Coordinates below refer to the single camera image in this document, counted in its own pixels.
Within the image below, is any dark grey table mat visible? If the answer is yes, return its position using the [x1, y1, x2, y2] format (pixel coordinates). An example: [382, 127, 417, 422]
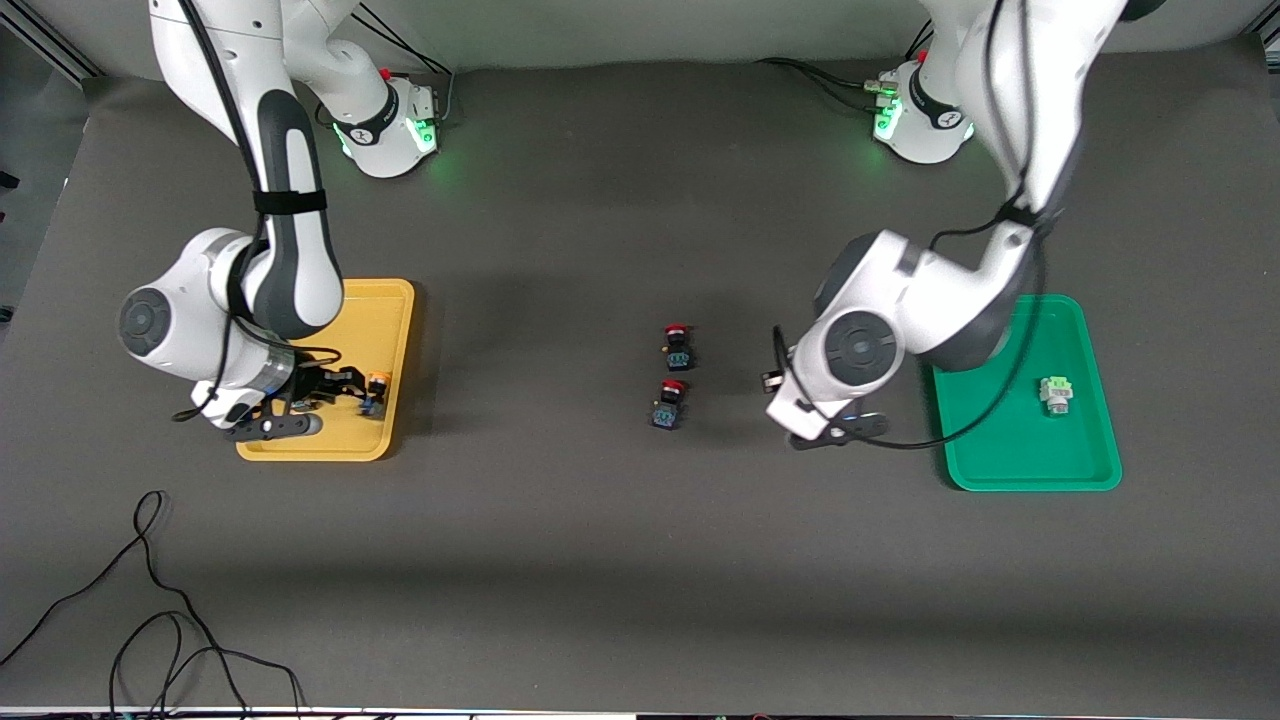
[0, 48, 1280, 713]

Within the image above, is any black left arm wrist cable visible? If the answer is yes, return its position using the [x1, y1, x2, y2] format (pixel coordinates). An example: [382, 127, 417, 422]
[772, 0, 1049, 451]

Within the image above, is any green plastic tray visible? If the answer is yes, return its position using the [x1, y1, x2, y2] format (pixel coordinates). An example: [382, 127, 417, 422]
[932, 294, 1123, 492]

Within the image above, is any aluminium frame rail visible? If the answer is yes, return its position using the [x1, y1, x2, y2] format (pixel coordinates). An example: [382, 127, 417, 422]
[0, 18, 101, 79]

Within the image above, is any yellow plastic tray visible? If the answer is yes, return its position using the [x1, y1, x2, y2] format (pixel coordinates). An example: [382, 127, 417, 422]
[236, 279, 416, 462]

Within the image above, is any black right arm base cable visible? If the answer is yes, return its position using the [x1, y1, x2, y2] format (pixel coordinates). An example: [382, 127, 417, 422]
[355, 5, 457, 129]

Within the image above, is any loose thin black cable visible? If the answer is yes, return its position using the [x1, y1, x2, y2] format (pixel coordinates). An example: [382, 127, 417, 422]
[0, 490, 306, 719]

